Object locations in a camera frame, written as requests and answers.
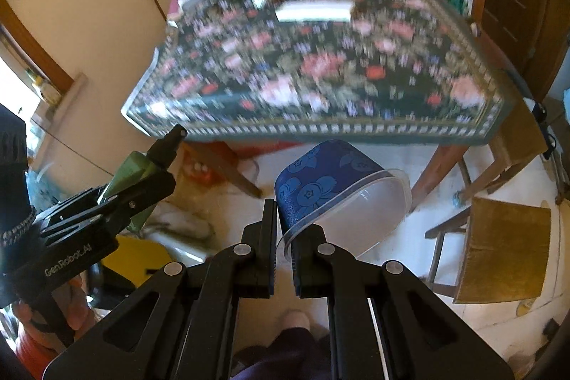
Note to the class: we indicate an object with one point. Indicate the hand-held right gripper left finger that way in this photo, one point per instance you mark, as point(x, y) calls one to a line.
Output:
point(269, 246)

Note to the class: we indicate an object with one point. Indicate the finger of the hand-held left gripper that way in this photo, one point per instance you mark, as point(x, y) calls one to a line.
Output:
point(142, 193)
point(171, 142)

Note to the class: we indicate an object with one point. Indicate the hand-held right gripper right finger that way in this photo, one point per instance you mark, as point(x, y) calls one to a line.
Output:
point(297, 268)

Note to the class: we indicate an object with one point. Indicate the green bottle black cap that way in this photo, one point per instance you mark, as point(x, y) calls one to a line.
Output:
point(129, 173)

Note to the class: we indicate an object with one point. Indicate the blue printed plastic cup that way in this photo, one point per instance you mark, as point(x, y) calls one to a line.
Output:
point(320, 179)

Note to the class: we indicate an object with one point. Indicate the person's left hand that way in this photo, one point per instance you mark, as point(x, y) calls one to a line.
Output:
point(75, 306)

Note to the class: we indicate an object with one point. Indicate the orange plastic bag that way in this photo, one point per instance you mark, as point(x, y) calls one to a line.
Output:
point(196, 170)

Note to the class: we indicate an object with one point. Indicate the pink slipper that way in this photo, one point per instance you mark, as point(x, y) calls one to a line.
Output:
point(296, 320)

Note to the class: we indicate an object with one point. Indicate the person's leg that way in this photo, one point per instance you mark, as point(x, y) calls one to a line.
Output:
point(285, 351)

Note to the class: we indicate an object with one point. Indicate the floral tablecloth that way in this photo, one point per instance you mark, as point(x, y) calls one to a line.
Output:
point(311, 95)

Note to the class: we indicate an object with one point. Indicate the white paper sheet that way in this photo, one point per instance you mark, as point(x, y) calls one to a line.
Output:
point(314, 11)

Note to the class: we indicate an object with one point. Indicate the yellow-seated wooden chair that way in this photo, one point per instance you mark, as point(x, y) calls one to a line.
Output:
point(507, 248)

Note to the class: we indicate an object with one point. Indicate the wooden stool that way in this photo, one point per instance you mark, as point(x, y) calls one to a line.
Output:
point(521, 139)

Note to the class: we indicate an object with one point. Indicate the brown wooden door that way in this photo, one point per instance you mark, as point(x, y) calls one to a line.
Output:
point(512, 6)

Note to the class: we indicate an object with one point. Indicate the wooden window frame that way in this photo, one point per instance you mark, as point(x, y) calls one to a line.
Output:
point(31, 46)

